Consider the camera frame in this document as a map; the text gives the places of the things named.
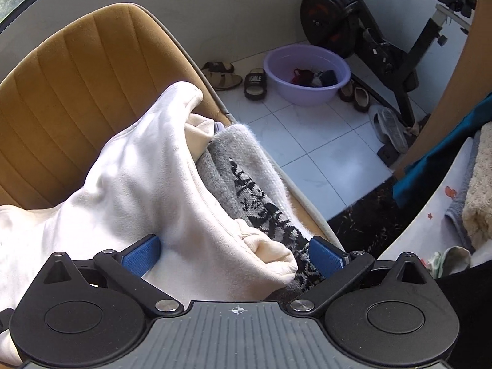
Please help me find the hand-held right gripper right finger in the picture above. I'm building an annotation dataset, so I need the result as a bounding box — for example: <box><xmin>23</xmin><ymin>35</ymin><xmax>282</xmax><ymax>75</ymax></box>
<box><xmin>286</xmin><ymin>236</ymin><xmax>431</xmax><ymax>318</ymax></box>

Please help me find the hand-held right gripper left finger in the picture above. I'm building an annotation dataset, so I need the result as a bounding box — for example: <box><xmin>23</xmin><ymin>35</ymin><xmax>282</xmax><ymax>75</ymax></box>
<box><xmin>42</xmin><ymin>234</ymin><xmax>184</xmax><ymax>316</ymax></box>

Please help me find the cream sweatshirt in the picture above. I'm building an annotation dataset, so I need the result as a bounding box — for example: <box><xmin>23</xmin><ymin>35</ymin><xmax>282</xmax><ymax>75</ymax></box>
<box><xmin>0</xmin><ymin>81</ymin><xmax>299</xmax><ymax>367</ymax></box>

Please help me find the grey fuzzy patterned sweater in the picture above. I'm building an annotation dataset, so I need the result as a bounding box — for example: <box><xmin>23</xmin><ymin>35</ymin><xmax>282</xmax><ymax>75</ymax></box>
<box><xmin>196</xmin><ymin>123</ymin><xmax>331</xmax><ymax>302</ymax></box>

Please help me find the fluffy cream garment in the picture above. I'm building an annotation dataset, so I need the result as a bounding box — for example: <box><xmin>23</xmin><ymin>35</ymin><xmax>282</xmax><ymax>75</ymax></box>
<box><xmin>461</xmin><ymin>123</ymin><xmax>492</xmax><ymax>252</ymax></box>

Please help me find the white printed bed sheet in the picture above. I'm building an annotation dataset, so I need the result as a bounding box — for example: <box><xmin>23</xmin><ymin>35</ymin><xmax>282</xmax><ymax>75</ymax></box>
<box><xmin>377</xmin><ymin>134</ymin><xmax>492</xmax><ymax>273</ymax></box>

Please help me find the small white green cloth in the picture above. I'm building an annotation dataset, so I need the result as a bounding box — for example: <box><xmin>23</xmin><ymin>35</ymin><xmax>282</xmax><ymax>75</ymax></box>
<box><xmin>427</xmin><ymin>246</ymin><xmax>473</xmax><ymax>279</ymax></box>

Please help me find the grey towel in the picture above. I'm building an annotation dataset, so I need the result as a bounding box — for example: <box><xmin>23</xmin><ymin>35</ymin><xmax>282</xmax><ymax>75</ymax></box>
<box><xmin>444</xmin><ymin>131</ymin><xmax>483</xmax><ymax>247</ymax></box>

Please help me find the white slipper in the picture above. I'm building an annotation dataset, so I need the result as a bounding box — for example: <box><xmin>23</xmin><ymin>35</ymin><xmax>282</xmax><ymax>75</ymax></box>
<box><xmin>368</xmin><ymin>105</ymin><xmax>387</xmax><ymax>143</ymax></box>
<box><xmin>379</xmin><ymin>108</ymin><xmax>409</xmax><ymax>154</ymax></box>

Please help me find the teal cloth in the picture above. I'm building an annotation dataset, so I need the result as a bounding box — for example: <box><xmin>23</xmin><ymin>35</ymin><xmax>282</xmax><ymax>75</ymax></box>
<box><xmin>392</xmin><ymin>92</ymin><xmax>492</xmax><ymax>210</ymax></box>

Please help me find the dark cloth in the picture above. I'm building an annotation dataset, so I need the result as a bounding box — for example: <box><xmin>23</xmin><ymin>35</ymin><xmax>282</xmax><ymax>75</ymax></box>
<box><xmin>430</xmin><ymin>250</ymin><xmax>492</xmax><ymax>369</ymax></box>

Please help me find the purple plastic basin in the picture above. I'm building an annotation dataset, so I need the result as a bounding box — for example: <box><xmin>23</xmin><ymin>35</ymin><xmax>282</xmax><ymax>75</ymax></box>
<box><xmin>263</xmin><ymin>44</ymin><xmax>351</xmax><ymax>107</ymax></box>

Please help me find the dark laundry pile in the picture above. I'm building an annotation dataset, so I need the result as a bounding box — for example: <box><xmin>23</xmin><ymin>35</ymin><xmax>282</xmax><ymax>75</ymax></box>
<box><xmin>290</xmin><ymin>67</ymin><xmax>339</xmax><ymax>87</ymax></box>

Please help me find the mustard velvet chair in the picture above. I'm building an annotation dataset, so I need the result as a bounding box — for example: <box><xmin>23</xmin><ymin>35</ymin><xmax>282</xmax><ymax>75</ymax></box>
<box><xmin>0</xmin><ymin>3</ymin><xmax>344</xmax><ymax>254</ymax></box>

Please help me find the black slide sandal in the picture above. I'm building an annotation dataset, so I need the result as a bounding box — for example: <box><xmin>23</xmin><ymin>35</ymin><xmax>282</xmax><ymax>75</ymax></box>
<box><xmin>244</xmin><ymin>68</ymin><xmax>268</xmax><ymax>101</ymax></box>

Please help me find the brown sandal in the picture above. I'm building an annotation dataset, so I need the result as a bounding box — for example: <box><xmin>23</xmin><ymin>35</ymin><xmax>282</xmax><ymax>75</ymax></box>
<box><xmin>205</xmin><ymin>72</ymin><xmax>244</xmax><ymax>92</ymax></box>
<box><xmin>200</xmin><ymin>61</ymin><xmax>235</xmax><ymax>73</ymax></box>

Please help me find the wooden panel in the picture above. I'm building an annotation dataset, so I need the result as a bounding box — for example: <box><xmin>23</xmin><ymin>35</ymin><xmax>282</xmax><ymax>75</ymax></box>
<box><xmin>394</xmin><ymin>0</ymin><xmax>492</xmax><ymax>177</ymax></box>

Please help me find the black exercise bike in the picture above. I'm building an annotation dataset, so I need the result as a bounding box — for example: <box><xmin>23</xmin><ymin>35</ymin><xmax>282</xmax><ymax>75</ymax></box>
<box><xmin>300</xmin><ymin>0</ymin><xmax>479</xmax><ymax>162</ymax></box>

